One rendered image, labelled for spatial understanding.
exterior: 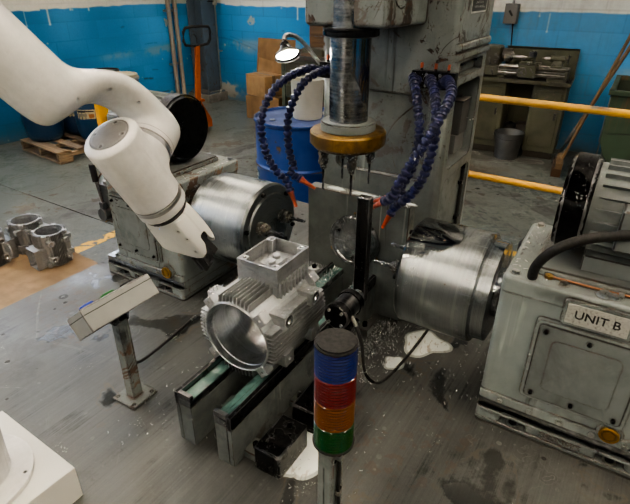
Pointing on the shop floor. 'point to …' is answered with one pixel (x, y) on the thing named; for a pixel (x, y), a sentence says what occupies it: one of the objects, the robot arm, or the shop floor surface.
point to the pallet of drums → (80, 122)
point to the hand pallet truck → (198, 66)
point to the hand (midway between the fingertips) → (203, 258)
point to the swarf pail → (507, 143)
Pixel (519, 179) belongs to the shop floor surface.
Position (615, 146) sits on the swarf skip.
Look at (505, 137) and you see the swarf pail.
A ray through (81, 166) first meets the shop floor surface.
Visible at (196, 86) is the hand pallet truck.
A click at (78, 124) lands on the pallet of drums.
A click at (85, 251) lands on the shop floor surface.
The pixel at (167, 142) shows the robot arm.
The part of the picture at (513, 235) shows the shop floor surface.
